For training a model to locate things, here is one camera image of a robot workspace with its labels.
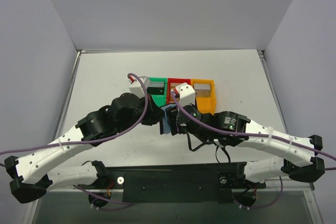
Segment black leather card holder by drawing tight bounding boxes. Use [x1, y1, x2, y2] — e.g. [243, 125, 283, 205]
[160, 103, 179, 136]

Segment blue credit card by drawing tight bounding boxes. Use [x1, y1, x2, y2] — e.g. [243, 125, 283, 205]
[160, 103, 176, 135]

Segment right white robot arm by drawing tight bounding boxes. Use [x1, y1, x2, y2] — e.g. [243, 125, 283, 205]
[167, 105, 325, 183]

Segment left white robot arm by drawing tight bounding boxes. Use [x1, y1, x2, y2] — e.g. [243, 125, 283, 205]
[5, 93, 164, 204]

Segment black card stack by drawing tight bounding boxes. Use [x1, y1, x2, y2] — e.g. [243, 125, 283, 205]
[147, 81, 166, 95]

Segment orange plastic bin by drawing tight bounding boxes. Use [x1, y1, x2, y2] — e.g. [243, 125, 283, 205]
[191, 79, 216, 114]

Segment green plastic bin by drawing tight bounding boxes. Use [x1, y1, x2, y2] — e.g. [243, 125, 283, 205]
[149, 77, 167, 107]

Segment red plastic bin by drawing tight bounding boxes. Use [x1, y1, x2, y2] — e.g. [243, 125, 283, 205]
[166, 78, 191, 104]

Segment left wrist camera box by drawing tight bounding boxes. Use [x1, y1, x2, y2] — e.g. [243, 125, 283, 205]
[129, 76, 150, 98]

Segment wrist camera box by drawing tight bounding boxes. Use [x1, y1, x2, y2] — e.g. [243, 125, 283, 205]
[178, 84, 196, 107]
[129, 76, 150, 98]

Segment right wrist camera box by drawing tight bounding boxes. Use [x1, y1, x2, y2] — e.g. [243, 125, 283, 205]
[178, 84, 196, 107]

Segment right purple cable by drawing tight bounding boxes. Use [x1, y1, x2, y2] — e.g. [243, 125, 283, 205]
[170, 89, 336, 210]

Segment purple cable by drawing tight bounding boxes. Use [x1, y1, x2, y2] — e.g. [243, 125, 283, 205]
[170, 89, 336, 210]
[0, 73, 149, 211]

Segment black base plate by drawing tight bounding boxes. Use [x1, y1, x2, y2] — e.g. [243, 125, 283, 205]
[83, 162, 266, 203]

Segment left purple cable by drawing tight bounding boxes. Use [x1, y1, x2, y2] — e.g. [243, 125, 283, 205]
[0, 73, 149, 211]

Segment aluminium frame rail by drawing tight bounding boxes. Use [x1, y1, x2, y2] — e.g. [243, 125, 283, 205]
[51, 49, 111, 154]

